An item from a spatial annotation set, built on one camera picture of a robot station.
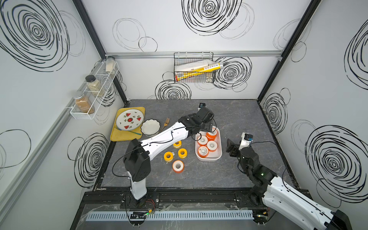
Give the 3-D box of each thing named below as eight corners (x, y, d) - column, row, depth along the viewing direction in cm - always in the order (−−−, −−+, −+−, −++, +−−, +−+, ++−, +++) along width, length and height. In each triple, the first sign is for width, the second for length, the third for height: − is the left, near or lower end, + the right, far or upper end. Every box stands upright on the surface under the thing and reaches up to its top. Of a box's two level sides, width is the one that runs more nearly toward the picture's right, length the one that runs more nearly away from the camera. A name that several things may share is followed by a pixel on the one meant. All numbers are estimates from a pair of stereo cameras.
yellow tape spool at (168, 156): (163, 161, 89) (163, 160, 87) (164, 153, 92) (164, 151, 91) (173, 161, 89) (173, 160, 87) (173, 153, 92) (173, 151, 91)
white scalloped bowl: (140, 136, 101) (139, 132, 98) (144, 122, 109) (142, 119, 105) (158, 136, 101) (157, 132, 98) (160, 122, 109) (159, 119, 105)
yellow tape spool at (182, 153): (177, 158, 90) (177, 157, 88) (178, 149, 94) (178, 148, 92) (187, 158, 90) (187, 157, 88) (187, 149, 94) (187, 148, 92)
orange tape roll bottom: (172, 173, 84) (172, 171, 83) (173, 161, 89) (172, 160, 87) (183, 173, 84) (183, 171, 83) (183, 161, 89) (183, 160, 87)
